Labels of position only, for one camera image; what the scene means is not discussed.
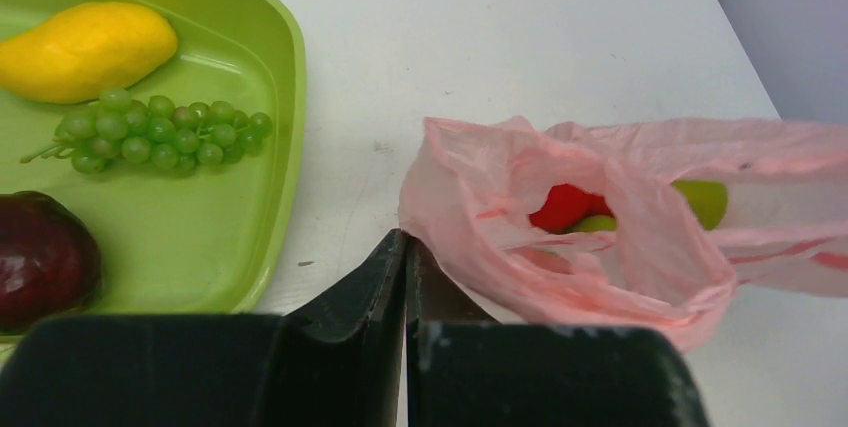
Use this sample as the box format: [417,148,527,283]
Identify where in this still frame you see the yellow fake mango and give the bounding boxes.
[1,1,178,104]

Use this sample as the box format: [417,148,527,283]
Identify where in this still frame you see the dark red fake apple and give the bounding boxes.
[1,191,103,334]

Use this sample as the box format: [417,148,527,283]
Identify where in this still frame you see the pink plastic bag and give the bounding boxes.
[398,117,847,352]

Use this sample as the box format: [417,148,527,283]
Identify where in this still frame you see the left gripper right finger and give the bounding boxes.
[406,239,709,426]

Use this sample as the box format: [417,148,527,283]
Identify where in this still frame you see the green fake grapes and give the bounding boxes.
[20,89,274,174]

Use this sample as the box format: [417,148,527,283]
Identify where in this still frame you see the green fake lime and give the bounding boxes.
[565,180,729,233]

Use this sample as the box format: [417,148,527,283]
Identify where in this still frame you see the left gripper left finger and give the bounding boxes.
[1,229,407,426]

